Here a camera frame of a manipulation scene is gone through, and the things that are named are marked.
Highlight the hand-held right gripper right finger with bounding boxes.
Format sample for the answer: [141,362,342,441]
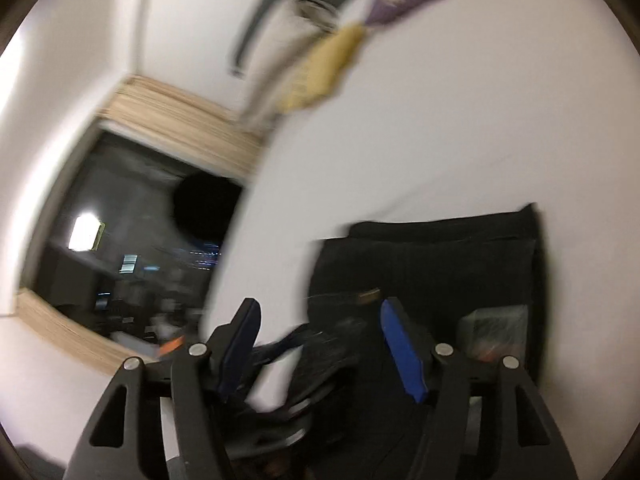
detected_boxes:
[380,296,578,480]

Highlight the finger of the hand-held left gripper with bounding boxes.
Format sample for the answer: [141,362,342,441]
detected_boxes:
[252,324,313,367]

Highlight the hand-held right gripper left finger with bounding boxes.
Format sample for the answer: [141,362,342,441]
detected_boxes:
[62,297,263,480]

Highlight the black pants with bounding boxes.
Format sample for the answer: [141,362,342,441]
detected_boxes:
[300,202,548,480]

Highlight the white bed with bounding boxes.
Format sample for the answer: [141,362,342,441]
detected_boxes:
[200,0,636,411]

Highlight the yellow cushion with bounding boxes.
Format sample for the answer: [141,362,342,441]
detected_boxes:
[279,22,369,114]

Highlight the white pillow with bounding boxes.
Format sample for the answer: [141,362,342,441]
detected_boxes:
[240,0,346,131]

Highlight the window with wooden frame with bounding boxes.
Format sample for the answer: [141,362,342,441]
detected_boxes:
[17,75,263,378]

